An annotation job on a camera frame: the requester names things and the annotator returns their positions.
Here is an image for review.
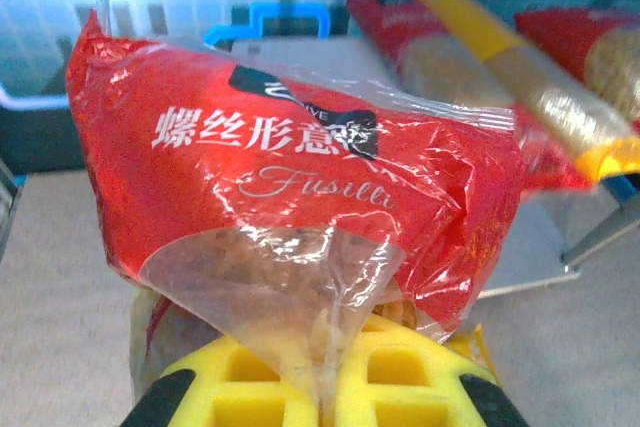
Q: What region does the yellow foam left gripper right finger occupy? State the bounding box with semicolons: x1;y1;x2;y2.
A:
333;315;532;427

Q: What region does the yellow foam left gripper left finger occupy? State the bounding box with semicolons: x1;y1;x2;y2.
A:
119;335;322;427

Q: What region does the red fusilli pasta bag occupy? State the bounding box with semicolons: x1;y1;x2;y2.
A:
64;9;527;427

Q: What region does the red spaghetti bag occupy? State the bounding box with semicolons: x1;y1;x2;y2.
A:
345;0;594;194

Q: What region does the yellow spaghetti bag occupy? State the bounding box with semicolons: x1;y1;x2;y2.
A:
408;0;640;183

